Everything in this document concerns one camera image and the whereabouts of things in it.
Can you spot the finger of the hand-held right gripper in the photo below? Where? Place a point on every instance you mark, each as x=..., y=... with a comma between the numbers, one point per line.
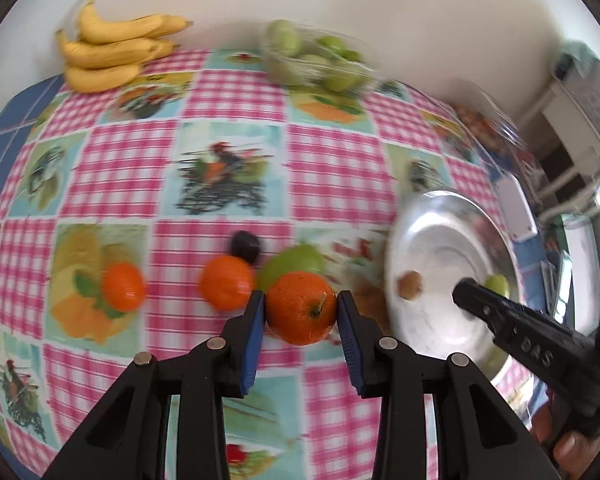
x=480, y=302

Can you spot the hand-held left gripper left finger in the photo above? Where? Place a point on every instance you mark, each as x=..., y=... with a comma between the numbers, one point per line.
x=252, y=340

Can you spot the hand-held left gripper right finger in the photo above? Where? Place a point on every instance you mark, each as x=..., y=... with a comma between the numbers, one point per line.
x=350, y=340

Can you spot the large green jujube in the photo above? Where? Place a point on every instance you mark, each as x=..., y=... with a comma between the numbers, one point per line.
x=292, y=262
x=498, y=284

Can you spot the mandarin with green stem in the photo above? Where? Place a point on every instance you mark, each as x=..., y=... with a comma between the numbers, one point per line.
x=300, y=307

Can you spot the orange mandarin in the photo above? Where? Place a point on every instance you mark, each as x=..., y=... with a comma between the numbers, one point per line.
x=124, y=286
x=227, y=282

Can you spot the round brown longan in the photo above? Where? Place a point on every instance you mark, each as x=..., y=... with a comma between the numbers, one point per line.
x=410, y=285

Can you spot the round metal bowl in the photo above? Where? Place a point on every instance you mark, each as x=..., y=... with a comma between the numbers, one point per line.
x=440, y=240

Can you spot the person's right hand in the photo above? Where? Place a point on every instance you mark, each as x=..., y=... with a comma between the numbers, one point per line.
x=575, y=452

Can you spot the dark red cherry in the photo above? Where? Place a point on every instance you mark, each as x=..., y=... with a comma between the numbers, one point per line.
x=245, y=246

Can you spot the white plastic box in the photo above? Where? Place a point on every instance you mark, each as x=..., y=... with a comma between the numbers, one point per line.
x=517, y=210

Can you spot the pink checkered tablecloth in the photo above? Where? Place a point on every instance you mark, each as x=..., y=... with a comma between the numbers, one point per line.
x=330, y=170

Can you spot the pile of longans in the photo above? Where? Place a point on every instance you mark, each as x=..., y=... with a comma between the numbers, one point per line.
x=480, y=127

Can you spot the clear plastic longan box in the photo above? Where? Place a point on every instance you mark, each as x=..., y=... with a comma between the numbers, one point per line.
x=495, y=120

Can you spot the white wooden chair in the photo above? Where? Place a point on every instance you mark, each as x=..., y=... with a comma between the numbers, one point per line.
x=580, y=120

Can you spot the clear plastic jujube pack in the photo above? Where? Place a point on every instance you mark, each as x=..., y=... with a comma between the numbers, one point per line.
x=320, y=57

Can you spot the pile of small green jujubes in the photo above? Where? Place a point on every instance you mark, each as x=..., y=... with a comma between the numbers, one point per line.
x=290, y=42

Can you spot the yellow banana bunch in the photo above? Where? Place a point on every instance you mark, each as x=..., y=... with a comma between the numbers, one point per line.
x=105, y=52

